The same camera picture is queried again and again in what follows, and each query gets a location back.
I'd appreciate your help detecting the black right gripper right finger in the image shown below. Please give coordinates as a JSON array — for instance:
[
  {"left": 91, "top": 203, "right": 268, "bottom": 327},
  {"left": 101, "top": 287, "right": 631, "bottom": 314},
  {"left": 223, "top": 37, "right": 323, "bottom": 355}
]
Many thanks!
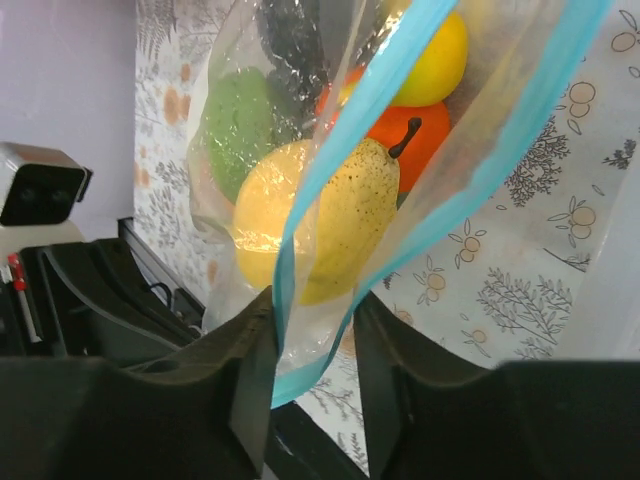
[{"left": 354, "top": 295, "right": 639, "bottom": 479}]

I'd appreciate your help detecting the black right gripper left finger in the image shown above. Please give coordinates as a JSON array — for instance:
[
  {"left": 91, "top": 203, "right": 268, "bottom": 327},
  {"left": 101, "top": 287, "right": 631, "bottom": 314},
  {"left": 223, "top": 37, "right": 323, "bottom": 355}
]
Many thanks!
[{"left": 1, "top": 291, "right": 278, "bottom": 479}]

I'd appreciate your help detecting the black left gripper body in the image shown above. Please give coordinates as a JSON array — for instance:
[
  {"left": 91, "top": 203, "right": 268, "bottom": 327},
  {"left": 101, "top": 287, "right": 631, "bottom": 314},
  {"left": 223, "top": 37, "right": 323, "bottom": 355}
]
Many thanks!
[{"left": 1, "top": 220, "right": 84, "bottom": 356}]

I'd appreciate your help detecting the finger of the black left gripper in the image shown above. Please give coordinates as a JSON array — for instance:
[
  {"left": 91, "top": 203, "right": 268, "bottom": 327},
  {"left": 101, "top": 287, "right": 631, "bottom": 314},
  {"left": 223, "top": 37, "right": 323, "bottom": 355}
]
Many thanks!
[{"left": 37, "top": 239, "right": 196, "bottom": 367}]

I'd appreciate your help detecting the yellow toy lemon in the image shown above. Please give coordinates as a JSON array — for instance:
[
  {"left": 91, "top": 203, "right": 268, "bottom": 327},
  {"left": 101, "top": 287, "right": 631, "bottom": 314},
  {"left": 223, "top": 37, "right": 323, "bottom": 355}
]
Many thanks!
[{"left": 232, "top": 117, "right": 424, "bottom": 306}]

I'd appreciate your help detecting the wrinkled green fruit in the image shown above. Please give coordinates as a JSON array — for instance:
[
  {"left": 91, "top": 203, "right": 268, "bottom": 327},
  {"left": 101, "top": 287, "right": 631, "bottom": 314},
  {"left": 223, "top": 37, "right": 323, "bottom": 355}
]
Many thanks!
[{"left": 201, "top": 67, "right": 280, "bottom": 203}]

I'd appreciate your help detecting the clear zip top bag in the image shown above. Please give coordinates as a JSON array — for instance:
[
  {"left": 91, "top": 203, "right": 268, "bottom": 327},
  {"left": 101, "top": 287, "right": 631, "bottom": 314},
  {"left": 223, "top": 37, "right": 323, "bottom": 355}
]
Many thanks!
[{"left": 186, "top": 1, "right": 610, "bottom": 407}]

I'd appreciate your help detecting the orange toy fruit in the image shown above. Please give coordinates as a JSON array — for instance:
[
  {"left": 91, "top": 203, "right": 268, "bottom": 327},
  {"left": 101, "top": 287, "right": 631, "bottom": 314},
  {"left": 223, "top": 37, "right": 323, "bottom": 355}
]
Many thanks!
[{"left": 314, "top": 64, "right": 453, "bottom": 196}]

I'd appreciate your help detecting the dark purple toy mangosteen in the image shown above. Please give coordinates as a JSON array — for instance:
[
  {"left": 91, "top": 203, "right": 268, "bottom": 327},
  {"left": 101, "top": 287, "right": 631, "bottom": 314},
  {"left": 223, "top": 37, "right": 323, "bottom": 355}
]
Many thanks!
[{"left": 256, "top": 1, "right": 353, "bottom": 122}]

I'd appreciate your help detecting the yellow toy banana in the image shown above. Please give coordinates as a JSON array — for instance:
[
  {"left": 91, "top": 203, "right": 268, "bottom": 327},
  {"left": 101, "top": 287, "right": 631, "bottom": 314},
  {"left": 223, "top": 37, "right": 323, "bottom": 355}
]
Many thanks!
[{"left": 338, "top": 1, "right": 469, "bottom": 107}]

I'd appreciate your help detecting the white plastic perforated basket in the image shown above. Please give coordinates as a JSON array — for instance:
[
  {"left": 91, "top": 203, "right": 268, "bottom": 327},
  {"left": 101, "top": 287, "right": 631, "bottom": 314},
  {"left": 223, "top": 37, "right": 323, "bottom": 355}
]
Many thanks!
[{"left": 582, "top": 161, "right": 639, "bottom": 359}]

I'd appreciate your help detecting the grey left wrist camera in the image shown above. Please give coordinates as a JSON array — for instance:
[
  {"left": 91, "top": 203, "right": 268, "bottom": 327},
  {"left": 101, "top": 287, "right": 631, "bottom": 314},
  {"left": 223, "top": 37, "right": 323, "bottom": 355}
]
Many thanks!
[{"left": 1, "top": 142, "right": 93, "bottom": 227}]

